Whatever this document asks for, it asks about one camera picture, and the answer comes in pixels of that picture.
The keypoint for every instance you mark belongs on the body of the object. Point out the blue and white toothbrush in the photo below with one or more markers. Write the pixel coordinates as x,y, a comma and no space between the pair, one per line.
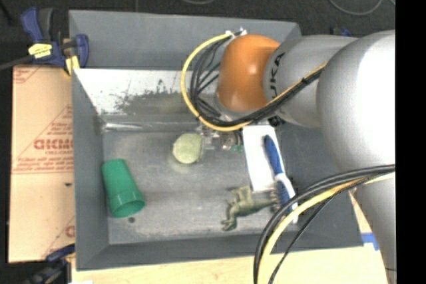
276,163

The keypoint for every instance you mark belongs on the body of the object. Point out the white flat box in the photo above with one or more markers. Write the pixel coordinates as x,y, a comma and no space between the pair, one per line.
258,159

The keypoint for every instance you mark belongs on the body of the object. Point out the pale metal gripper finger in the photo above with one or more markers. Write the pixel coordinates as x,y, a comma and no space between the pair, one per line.
207,146
206,134

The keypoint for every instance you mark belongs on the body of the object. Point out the pale green ball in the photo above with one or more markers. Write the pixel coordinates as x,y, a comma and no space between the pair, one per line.
187,148

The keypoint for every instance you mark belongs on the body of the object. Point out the black cylinder on white bracket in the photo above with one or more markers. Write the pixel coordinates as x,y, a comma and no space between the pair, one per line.
276,121

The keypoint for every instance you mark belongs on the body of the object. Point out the green plastic cup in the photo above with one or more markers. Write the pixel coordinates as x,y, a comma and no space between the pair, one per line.
121,189

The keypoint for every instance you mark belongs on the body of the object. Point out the grey metal bin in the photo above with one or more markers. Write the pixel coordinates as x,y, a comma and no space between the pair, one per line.
159,196

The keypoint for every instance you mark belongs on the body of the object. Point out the brown cardboard board red print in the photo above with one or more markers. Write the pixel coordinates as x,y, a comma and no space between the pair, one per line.
40,116

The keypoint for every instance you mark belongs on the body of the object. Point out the green toy dinosaur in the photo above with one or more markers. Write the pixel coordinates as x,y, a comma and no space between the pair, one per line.
244,206

